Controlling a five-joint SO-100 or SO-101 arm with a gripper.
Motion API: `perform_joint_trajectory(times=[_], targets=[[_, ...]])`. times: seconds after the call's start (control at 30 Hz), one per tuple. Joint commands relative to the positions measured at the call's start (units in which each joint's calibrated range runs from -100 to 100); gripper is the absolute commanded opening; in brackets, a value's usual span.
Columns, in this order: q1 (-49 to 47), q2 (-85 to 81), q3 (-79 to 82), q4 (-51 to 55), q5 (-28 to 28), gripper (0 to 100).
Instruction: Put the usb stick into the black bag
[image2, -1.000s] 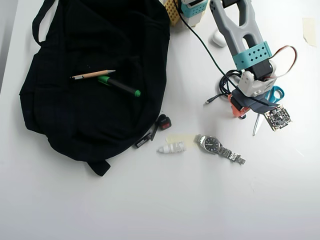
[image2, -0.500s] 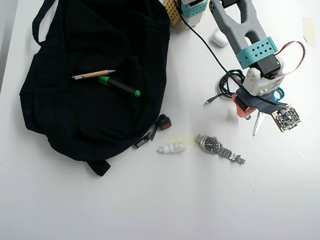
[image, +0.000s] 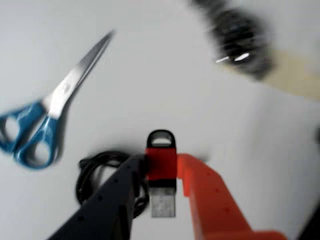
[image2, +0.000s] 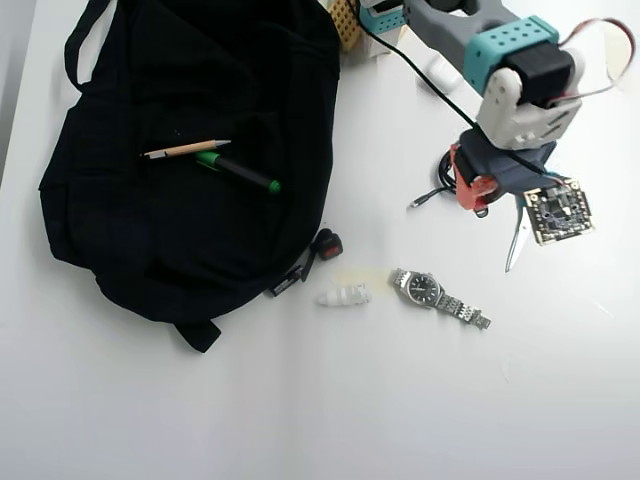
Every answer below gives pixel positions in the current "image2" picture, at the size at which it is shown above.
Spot black strap with label tag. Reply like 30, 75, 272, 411
268, 248, 316, 299

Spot white earbuds case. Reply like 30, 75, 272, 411
423, 54, 464, 92

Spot black red usb stick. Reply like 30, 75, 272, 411
309, 227, 342, 261

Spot thin black camera cable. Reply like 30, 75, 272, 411
349, 0, 551, 176

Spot black braided cable coil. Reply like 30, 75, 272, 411
408, 149, 469, 210

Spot green and black pen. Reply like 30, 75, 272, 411
194, 150, 283, 195

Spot red white servo wires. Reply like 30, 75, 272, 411
549, 17, 639, 109

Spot teal white robot base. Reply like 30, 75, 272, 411
357, 0, 416, 59

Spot teal handled scissors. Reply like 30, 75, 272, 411
504, 192, 534, 274

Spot navy gripper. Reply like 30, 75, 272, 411
448, 129, 557, 212

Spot white ribbed plastic piece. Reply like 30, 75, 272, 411
314, 282, 372, 308

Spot black fabric bag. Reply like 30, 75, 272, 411
38, 0, 342, 355

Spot silver metal wristwatch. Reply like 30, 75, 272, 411
388, 267, 492, 331

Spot yellow perforated block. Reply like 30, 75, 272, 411
327, 0, 364, 51

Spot wooden ballpoint pen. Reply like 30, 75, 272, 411
139, 139, 233, 161

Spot bare camera circuit board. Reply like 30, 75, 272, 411
523, 175, 597, 247

